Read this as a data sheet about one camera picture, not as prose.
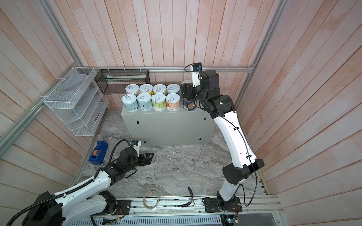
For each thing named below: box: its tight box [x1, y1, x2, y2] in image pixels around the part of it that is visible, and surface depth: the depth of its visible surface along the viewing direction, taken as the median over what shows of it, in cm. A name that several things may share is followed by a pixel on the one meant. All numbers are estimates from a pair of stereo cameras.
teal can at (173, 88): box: [166, 83, 181, 95], surface depth 76 cm
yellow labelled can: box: [139, 83, 156, 97], surface depth 76 cm
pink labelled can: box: [125, 83, 141, 97], surface depth 76 cm
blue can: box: [136, 92, 153, 111], surface depth 71 cm
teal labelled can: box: [121, 93, 139, 113], surface depth 71 cm
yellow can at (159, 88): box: [152, 83, 167, 94], surface depth 76 cm
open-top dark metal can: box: [182, 97, 197, 111], surface depth 71 cm
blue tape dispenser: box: [88, 140, 109, 165], surface depth 90 cm
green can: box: [151, 92, 166, 112], surface depth 71 cm
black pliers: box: [181, 186, 198, 208], surface depth 77 cm
